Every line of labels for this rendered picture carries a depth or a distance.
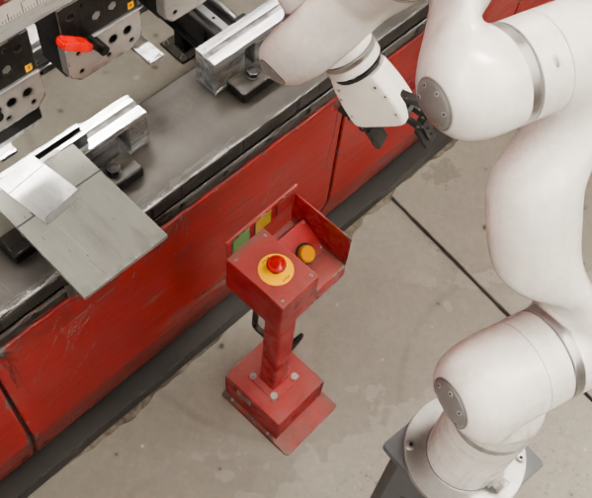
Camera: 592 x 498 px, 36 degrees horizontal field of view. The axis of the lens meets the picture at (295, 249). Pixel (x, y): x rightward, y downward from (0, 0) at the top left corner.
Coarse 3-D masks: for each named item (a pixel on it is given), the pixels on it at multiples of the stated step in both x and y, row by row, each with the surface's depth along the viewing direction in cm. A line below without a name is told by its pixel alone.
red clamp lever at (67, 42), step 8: (56, 40) 136; (64, 40) 136; (72, 40) 137; (80, 40) 138; (88, 40) 144; (96, 40) 143; (64, 48) 136; (72, 48) 137; (80, 48) 138; (88, 48) 140; (96, 48) 142; (104, 48) 142
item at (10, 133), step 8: (32, 112) 151; (40, 112) 153; (24, 120) 151; (32, 120) 153; (40, 120) 156; (8, 128) 150; (16, 128) 151; (24, 128) 154; (0, 136) 150; (8, 136) 151; (16, 136) 154; (0, 144) 152
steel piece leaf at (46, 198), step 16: (32, 176) 160; (48, 176) 160; (16, 192) 158; (32, 192) 158; (48, 192) 159; (64, 192) 159; (80, 192) 158; (32, 208) 157; (48, 208) 157; (64, 208) 157
